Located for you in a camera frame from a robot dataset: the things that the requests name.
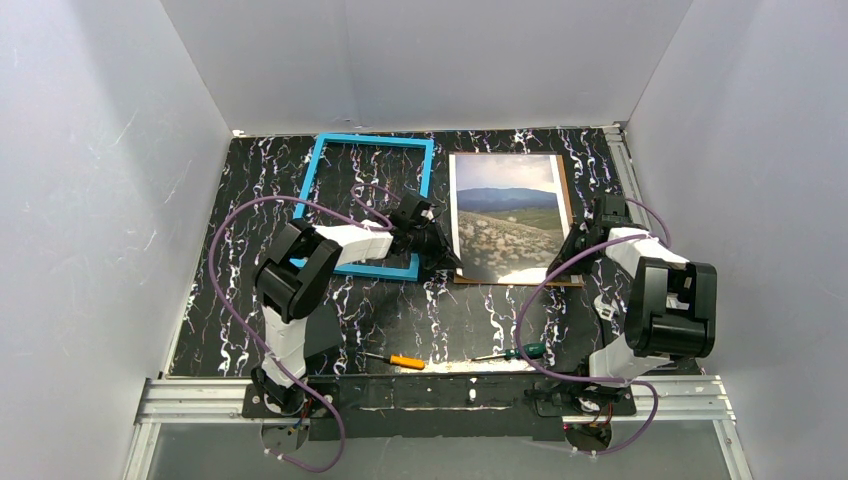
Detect blue picture frame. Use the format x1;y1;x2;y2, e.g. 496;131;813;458
299;133;435;281

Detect yellow handled screwdriver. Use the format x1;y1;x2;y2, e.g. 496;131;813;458
363;352;427;371

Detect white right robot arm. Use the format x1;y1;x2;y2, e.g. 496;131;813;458
546;193;718;385

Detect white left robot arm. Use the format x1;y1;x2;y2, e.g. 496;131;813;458
251;219;462;415

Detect black right arm base motor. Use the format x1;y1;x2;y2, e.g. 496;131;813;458
524;380;637;419

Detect grey adjustable wrench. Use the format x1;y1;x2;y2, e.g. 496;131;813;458
593;295;620;322

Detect black square pad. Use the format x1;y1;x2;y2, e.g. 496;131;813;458
304;305;344;359

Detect aluminium right side rail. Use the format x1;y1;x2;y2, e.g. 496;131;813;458
601;123;662;234

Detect aluminium rail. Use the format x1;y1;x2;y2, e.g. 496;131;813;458
601;123;662;234
124;376;751;479

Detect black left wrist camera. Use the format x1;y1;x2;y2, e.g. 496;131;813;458
388;192;437;230

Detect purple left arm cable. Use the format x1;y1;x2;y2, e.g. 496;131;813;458
207;182;402;474

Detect green handled screwdriver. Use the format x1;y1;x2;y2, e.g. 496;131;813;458
472;343;547;361

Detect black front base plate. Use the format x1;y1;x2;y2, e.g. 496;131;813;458
241;372;610;441

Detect aluminium front rail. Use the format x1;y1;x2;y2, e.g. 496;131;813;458
124;376;751;479

